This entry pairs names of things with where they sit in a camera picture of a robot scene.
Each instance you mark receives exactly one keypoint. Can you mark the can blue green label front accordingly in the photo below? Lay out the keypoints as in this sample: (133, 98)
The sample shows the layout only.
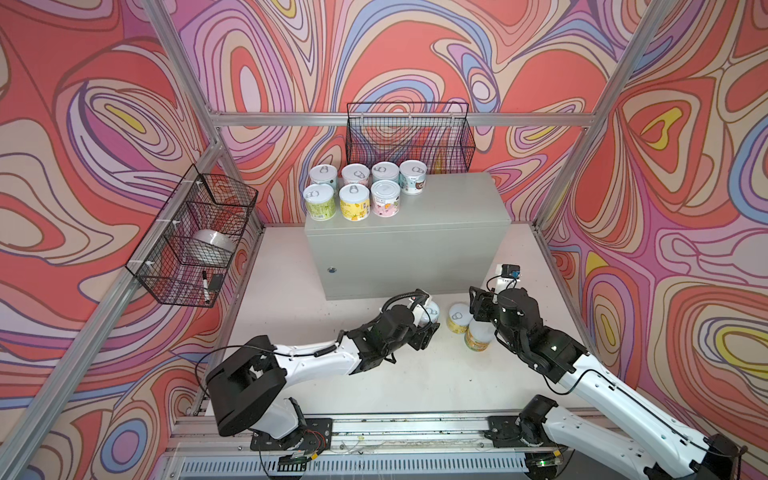
(412, 177)

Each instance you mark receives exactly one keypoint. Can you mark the black wire basket left wall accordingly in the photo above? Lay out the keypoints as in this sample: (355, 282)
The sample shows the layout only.
(200, 228)

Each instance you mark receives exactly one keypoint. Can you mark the aluminium rail front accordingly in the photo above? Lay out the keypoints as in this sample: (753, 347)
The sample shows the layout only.
(429, 432)

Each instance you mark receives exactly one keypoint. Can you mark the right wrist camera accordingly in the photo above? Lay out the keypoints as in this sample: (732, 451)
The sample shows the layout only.
(507, 277)

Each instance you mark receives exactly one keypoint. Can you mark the can blue label back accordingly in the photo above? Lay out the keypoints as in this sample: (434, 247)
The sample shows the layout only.
(385, 171)

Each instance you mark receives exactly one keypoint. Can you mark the black marker pen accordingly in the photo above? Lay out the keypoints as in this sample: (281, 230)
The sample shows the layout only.
(205, 288)

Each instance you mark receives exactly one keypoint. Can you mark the can plain lid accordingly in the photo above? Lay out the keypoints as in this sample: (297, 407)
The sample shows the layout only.
(385, 198)

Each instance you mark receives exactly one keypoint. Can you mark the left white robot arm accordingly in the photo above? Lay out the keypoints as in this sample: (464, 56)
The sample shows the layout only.
(246, 388)

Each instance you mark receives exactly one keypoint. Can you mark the black wire basket back wall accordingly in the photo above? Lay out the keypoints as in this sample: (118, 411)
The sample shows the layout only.
(437, 134)

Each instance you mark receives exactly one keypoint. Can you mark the black wire basket wall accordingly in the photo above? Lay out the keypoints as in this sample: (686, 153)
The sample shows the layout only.
(437, 134)
(200, 228)

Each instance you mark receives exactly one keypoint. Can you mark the grey metal cabinet box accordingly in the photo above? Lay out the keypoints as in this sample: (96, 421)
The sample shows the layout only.
(442, 241)

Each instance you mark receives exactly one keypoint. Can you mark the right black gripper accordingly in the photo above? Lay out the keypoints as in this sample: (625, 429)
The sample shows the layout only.
(481, 302)

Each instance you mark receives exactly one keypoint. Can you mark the can orange label plastic lid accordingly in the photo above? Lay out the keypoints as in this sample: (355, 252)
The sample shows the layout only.
(479, 335)

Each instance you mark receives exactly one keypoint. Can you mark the can red label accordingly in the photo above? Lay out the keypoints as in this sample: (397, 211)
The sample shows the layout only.
(324, 174)

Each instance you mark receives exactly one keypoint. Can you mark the can pink label back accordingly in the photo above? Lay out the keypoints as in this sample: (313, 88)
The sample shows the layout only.
(430, 313)

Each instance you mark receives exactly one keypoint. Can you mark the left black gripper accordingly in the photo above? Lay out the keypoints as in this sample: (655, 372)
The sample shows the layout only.
(424, 339)

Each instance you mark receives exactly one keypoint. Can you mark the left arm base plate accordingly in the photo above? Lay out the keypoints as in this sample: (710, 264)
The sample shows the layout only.
(314, 436)

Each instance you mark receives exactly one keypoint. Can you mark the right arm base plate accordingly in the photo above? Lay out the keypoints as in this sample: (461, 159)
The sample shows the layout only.
(516, 433)

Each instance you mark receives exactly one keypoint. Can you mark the can pink label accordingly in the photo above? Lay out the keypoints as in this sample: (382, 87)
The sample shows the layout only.
(430, 313)
(356, 173)

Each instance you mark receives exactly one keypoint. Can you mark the can yellow label front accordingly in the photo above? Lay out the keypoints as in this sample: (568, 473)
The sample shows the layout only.
(354, 202)

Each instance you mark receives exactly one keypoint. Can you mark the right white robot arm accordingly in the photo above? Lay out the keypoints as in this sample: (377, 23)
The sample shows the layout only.
(593, 411)

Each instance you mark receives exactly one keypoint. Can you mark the can green yellow label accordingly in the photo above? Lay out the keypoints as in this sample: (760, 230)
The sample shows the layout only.
(320, 201)

